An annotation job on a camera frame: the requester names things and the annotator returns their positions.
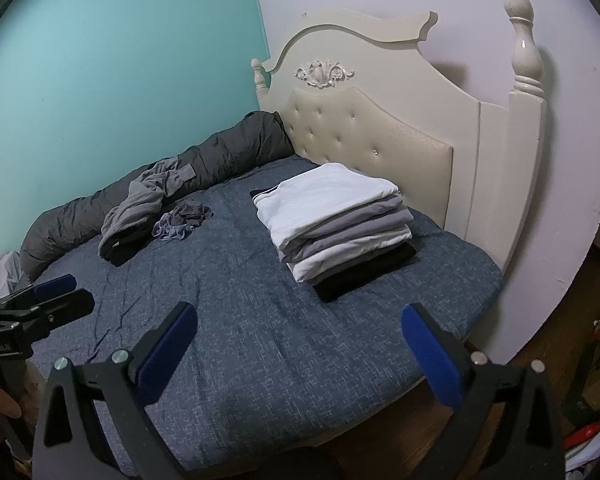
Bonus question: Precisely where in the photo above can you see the grey folded garment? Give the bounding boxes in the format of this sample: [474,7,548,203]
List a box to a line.
[279,195,415,263]

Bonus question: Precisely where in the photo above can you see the cream tufted headboard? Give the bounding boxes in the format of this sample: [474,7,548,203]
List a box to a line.
[250,0,551,273]

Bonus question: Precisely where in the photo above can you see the blue checked boxer shorts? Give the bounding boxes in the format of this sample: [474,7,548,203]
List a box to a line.
[151,211,202,242]

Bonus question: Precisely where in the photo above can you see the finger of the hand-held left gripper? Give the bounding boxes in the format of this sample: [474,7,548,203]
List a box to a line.
[0,288,96,342]
[0,274,78,313]

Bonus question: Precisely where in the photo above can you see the dark grey rolled duvet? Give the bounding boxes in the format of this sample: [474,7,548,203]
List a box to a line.
[19,110,296,281]

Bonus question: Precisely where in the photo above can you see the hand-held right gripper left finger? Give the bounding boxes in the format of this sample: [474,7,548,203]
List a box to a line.
[32,301,199,480]

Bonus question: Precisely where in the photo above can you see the black folded garment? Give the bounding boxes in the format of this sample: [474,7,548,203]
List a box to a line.
[312,240,421,304]

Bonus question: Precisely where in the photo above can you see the grey knit sweater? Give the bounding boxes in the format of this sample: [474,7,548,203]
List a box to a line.
[98,157,197,256]

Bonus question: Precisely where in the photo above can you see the red object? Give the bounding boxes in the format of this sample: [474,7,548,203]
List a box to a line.
[564,421,600,448]

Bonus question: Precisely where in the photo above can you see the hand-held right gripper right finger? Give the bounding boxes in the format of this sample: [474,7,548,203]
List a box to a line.
[401,303,566,480]

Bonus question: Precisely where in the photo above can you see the dark grey crumpled garment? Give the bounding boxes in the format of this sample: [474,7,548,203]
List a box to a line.
[172,201,215,226]

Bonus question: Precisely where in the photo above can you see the person's left hand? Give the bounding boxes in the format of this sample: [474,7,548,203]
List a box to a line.
[0,364,42,443]

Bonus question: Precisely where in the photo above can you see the white polo shirt black trim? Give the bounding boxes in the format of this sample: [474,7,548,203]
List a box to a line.
[250,162,400,253]

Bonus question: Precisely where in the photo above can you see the white folded garment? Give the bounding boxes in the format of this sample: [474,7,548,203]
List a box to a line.
[286,224,413,282]

